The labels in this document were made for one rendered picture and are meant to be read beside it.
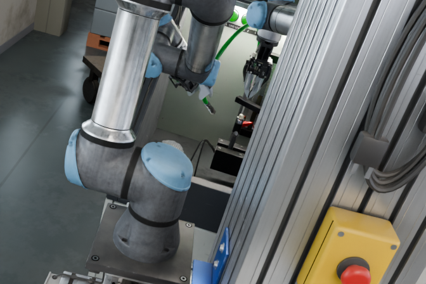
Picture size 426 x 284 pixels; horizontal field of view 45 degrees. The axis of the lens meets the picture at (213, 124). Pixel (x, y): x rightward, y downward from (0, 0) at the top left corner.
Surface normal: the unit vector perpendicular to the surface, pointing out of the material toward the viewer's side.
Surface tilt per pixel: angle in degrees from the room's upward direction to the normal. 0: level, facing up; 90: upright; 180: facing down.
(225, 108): 90
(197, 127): 90
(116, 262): 0
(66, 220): 0
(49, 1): 90
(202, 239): 90
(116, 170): 65
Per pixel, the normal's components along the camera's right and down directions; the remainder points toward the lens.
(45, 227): 0.27, -0.87
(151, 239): 0.22, 0.18
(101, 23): 0.02, 0.43
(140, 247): -0.04, 0.11
